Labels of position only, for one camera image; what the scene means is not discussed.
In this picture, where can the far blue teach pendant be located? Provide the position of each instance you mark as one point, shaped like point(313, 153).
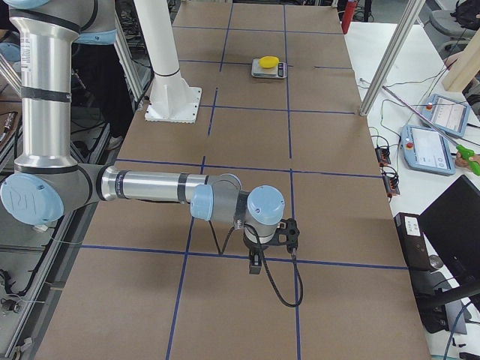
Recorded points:
point(448, 114)

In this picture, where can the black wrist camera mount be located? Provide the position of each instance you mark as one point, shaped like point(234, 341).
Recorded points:
point(288, 236)

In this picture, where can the blue teach pendant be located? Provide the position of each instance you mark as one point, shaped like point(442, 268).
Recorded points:
point(448, 114)
point(426, 150)

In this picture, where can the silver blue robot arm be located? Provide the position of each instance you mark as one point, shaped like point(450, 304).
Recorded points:
point(48, 182)

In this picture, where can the red cylinder tube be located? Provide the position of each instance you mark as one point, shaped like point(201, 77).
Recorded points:
point(348, 13)

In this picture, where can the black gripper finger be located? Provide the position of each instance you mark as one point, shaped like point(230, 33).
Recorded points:
point(255, 264)

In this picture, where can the silver digital kitchen scale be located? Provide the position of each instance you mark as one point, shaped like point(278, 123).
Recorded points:
point(279, 72)

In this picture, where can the near blue teach pendant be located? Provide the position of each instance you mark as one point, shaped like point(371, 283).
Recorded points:
point(426, 150)

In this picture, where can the black monitor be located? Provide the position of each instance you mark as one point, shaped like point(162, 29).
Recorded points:
point(451, 225)

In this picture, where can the yellow mango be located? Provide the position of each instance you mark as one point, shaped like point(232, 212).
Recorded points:
point(269, 62)

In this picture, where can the aluminium frame post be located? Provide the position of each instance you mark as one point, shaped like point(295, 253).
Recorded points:
point(398, 38)

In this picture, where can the small orange circuit board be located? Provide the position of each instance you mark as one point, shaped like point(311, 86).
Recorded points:
point(383, 155)

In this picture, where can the black computer box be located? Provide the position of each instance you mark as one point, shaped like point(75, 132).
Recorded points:
point(425, 276)

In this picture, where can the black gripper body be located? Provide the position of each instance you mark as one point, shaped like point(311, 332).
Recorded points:
point(255, 247)

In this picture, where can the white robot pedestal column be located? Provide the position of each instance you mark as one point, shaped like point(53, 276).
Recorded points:
point(171, 98)

